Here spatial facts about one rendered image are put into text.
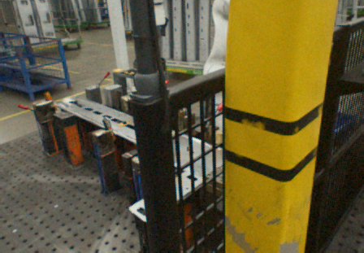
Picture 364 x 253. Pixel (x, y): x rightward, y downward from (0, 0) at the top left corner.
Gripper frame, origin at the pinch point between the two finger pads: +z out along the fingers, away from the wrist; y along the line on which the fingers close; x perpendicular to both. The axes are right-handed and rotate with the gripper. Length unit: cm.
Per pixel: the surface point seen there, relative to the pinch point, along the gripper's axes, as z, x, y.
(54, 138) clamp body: 64, -59, 42
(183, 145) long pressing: 44, 37, 19
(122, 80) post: 36, -51, -9
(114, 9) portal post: 6, -321, -183
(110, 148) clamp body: 49, 4, 38
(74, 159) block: 69, -33, 42
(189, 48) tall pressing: 86, -287, -320
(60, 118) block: 43, -35, 44
